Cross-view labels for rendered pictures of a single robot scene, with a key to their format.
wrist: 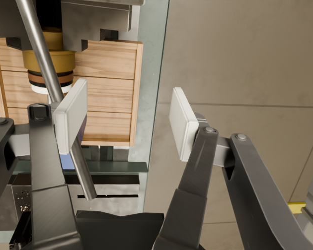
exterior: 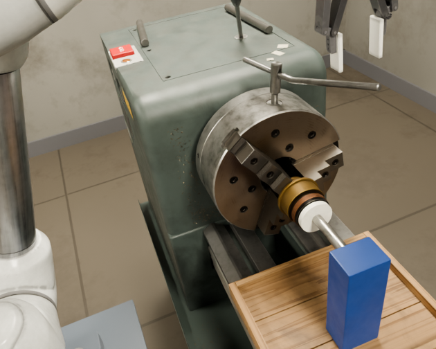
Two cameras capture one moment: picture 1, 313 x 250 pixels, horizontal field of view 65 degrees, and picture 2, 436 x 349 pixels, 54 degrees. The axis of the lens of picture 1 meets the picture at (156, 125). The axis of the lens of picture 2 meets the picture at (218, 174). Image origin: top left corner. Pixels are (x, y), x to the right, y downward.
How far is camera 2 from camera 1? 0.83 m
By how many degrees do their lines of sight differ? 77
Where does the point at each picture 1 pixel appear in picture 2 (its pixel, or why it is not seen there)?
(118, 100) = (393, 294)
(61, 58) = (311, 183)
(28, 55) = (289, 190)
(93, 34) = (323, 165)
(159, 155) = not seen: outside the picture
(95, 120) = (387, 330)
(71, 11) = (302, 164)
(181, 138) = (375, 22)
